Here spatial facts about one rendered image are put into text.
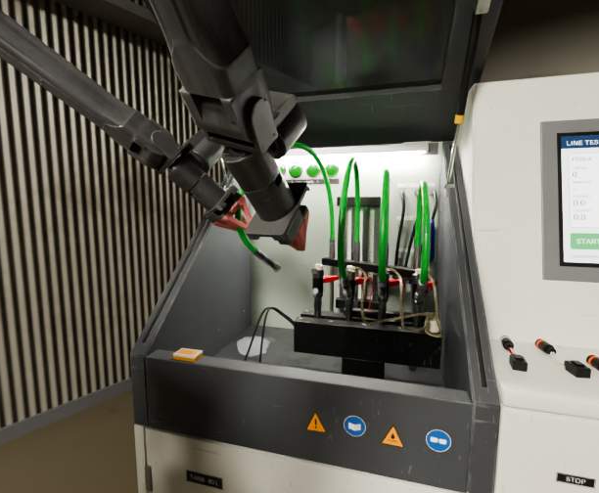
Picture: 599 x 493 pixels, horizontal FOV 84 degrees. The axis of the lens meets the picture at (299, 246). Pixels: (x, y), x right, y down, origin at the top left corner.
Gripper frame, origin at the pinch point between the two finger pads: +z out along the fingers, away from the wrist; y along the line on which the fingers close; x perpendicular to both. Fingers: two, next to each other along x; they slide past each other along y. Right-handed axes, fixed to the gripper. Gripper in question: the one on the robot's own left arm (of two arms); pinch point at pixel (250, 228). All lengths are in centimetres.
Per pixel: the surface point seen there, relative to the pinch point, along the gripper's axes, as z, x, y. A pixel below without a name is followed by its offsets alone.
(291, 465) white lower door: 30.9, 35.1, -8.4
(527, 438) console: 45, 14, -39
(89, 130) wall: -77, -50, 159
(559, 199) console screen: 41, -35, -39
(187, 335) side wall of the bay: 7.8, 24.1, 20.7
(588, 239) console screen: 49, -29, -42
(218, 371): 11.1, 27.9, -1.4
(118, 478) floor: 47, 87, 122
